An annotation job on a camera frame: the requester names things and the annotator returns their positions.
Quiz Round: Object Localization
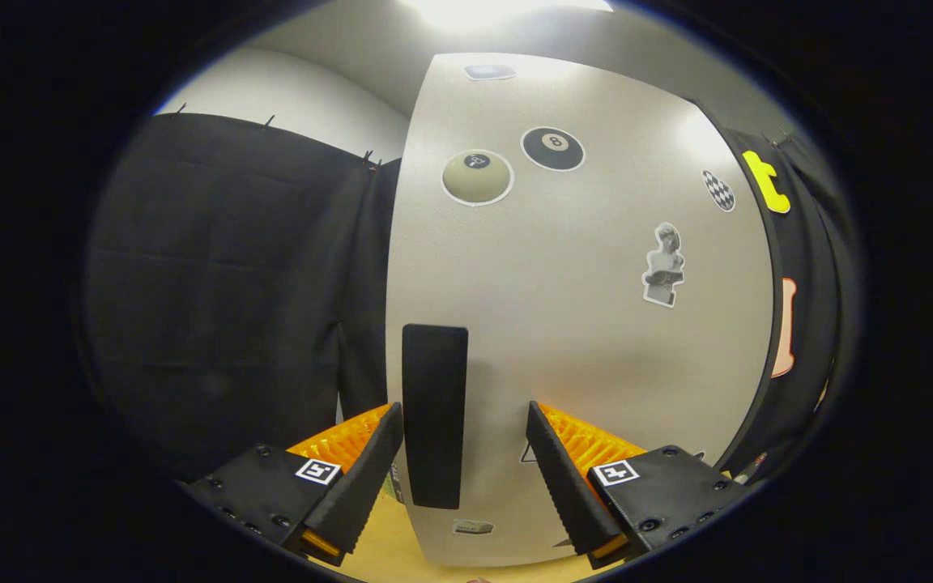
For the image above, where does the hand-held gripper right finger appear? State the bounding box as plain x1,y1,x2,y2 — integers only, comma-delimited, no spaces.
525,400,751,569

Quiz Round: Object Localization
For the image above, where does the grey shoe cabinet door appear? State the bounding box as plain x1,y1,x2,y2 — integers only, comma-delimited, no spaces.
386,53,777,568

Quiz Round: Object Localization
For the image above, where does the dark grey shoe cabinet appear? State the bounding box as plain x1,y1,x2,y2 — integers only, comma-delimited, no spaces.
386,53,787,568

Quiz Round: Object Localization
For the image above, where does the black backdrop cloth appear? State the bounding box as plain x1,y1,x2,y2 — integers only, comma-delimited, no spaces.
82,105,860,487

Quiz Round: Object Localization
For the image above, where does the black door handle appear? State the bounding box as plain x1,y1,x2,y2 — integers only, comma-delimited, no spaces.
402,324,470,510

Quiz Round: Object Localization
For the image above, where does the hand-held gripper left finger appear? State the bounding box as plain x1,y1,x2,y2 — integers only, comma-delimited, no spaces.
183,402,405,568

